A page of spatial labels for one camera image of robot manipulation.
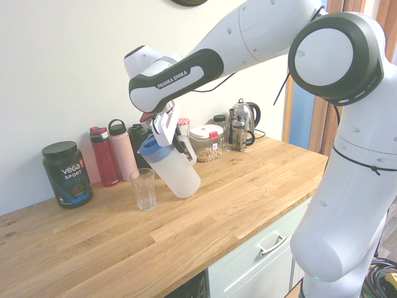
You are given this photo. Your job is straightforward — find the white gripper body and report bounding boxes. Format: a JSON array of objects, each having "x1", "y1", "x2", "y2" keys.
[{"x1": 151, "y1": 101, "x2": 182, "y2": 147}]

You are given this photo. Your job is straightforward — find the translucent pitcher with blue lid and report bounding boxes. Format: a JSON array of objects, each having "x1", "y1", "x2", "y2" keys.
[{"x1": 136, "y1": 135, "x2": 202, "y2": 199}]

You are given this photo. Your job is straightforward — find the pink water bottle black cap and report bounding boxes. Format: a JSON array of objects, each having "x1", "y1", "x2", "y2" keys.
[{"x1": 108, "y1": 119, "x2": 137, "y2": 182}]

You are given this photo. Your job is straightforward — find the red water bottle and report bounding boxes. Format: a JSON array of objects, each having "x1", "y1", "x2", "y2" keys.
[{"x1": 89, "y1": 125, "x2": 120, "y2": 187}]

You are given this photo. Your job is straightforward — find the tall jar red checkered lid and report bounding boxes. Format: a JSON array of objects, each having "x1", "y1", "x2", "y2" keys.
[{"x1": 177, "y1": 117, "x2": 191, "y2": 138}]

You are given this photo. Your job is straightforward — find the plastic container white lid nuts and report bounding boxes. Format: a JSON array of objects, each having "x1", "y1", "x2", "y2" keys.
[{"x1": 189, "y1": 125, "x2": 225, "y2": 163}]

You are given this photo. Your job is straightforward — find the black shaker bottle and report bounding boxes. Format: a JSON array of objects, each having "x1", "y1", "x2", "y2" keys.
[{"x1": 127, "y1": 123, "x2": 153, "y2": 170}]

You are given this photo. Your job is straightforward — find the glass jar with black lid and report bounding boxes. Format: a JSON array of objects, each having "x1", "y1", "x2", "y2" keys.
[{"x1": 213, "y1": 114, "x2": 231, "y2": 153}]

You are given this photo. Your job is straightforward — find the clear faceted drinking glass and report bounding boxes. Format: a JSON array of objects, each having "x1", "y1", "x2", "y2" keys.
[{"x1": 129, "y1": 168, "x2": 155, "y2": 211}]

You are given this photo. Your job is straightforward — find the stainless steel electric kettle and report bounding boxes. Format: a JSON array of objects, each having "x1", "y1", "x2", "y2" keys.
[{"x1": 229, "y1": 98, "x2": 262, "y2": 137}]

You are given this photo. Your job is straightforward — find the black Vega protein tub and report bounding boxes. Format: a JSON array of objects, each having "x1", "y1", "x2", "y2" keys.
[{"x1": 42, "y1": 141, "x2": 94, "y2": 209}]

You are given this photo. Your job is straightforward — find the pale green drawer front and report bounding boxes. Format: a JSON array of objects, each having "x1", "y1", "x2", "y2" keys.
[{"x1": 207, "y1": 195, "x2": 313, "y2": 298}]

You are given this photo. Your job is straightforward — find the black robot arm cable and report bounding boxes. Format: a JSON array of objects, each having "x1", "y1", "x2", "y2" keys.
[{"x1": 194, "y1": 5, "x2": 397, "y2": 177}]

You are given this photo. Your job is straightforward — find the black round wall clock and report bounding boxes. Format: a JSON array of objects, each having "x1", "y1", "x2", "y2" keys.
[{"x1": 169, "y1": 0, "x2": 209, "y2": 6}]

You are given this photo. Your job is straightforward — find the silver drawer handle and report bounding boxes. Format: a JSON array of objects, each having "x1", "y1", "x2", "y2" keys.
[{"x1": 256, "y1": 234, "x2": 288, "y2": 256}]

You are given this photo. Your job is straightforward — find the wooden door frame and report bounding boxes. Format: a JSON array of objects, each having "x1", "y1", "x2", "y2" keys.
[{"x1": 281, "y1": 0, "x2": 397, "y2": 158}]

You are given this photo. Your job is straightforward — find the black coiled floor cables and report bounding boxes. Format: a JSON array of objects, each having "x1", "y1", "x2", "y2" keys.
[{"x1": 361, "y1": 257, "x2": 397, "y2": 298}]

